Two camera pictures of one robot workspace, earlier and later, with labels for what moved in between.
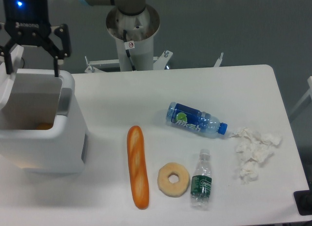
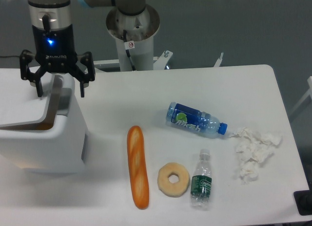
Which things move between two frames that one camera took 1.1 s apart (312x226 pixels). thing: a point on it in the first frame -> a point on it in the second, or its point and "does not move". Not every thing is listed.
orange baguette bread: [139, 178] does not move
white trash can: [41, 129] does not move
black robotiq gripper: [26, 19] -> [55, 49]
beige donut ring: [168, 188] does not move
